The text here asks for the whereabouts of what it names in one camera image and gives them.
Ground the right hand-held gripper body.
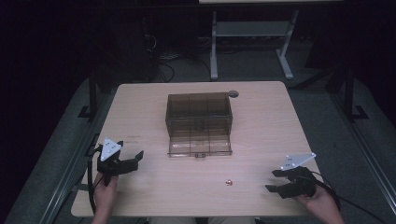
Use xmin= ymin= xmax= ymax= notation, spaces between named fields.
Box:
xmin=276 ymin=151 xmax=319 ymax=200

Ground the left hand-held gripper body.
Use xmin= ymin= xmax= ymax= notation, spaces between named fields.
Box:
xmin=96 ymin=137 xmax=140 ymax=188

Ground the brown transparent drawer box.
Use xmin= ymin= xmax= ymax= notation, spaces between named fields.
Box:
xmin=164 ymin=91 xmax=233 ymax=159

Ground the person's right hand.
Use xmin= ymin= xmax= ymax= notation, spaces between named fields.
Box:
xmin=291 ymin=183 xmax=341 ymax=217

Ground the person's left hand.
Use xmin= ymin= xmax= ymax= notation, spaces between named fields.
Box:
xmin=92 ymin=172 xmax=120 ymax=216

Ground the black metal stand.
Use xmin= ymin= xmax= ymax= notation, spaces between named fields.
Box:
xmin=78 ymin=66 xmax=101 ymax=121
xmin=342 ymin=64 xmax=370 ymax=121

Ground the black table edge bracket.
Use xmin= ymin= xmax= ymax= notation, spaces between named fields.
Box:
xmin=85 ymin=133 xmax=101 ymax=158

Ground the left hand-held gripper cable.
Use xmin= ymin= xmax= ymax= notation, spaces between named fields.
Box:
xmin=87 ymin=145 xmax=105 ymax=216

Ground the hand-held gripper cable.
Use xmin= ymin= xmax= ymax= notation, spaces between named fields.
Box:
xmin=87 ymin=145 xmax=105 ymax=216
xmin=311 ymin=170 xmax=388 ymax=224

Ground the grey metal rail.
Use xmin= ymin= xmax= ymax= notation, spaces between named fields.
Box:
xmin=330 ymin=91 xmax=396 ymax=216
xmin=38 ymin=90 xmax=118 ymax=224

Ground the right hand-held gripper cable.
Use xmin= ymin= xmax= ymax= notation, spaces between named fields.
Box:
xmin=311 ymin=170 xmax=388 ymax=224

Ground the bundle of floor cables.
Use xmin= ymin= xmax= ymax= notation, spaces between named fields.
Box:
xmin=141 ymin=15 xmax=216 ymax=84

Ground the white desk frame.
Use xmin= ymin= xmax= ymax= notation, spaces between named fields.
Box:
xmin=197 ymin=0 xmax=344 ymax=82

